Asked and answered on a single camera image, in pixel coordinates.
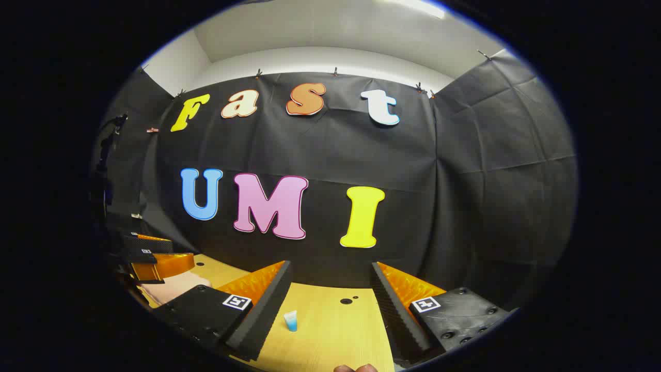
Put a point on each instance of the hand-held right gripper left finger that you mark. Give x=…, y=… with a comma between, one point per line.
x=263, y=315

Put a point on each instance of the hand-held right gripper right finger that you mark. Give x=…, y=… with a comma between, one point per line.
x=395, y=320

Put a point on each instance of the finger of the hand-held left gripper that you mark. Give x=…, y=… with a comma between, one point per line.
x=150, y=244
x=165, y=264

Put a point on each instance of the white and blue tube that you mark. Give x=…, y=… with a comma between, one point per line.
x=290, y=321

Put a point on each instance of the black backdrop cloth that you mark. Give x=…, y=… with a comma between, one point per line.
x=330, y=155

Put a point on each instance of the black camera stand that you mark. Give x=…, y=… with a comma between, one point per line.
x=111, y=137

